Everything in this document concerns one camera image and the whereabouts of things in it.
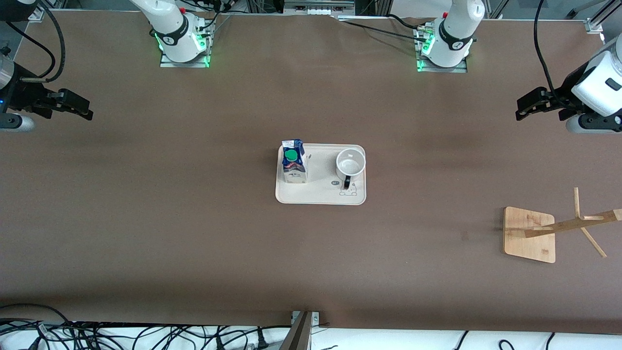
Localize white mug black handle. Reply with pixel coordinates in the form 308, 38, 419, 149
336, 148, 366, 191

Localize blue milk carton green cap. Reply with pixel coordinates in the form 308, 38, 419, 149
281, 139, 309, 184

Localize wooden cup rack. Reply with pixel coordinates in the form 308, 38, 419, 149
503, 187, 622, 264

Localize cream rabbit print tray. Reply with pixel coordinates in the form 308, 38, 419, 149
275, 143, 367, 206

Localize white power strip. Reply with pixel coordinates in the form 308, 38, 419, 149
283, 0, 356, 15

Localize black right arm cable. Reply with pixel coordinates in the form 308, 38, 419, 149
4, 21, 57, 80
19, 0, 67, 84

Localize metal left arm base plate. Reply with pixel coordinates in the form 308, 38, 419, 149
416, 28, 468, 74

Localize aluminium frame profile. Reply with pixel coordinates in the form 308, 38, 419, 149
565, 0, 622, 34

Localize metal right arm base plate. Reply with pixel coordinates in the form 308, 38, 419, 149
159, 19, 211, 68

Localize black base power cable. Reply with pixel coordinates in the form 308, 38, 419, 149
339, 19, 428, 42
385, 13, 434, 32

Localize thick black floor cable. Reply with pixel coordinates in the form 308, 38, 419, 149
0, 303, 76, 350

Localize grey aluminium camera pole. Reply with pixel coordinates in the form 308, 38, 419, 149
278, 311, 312, 350

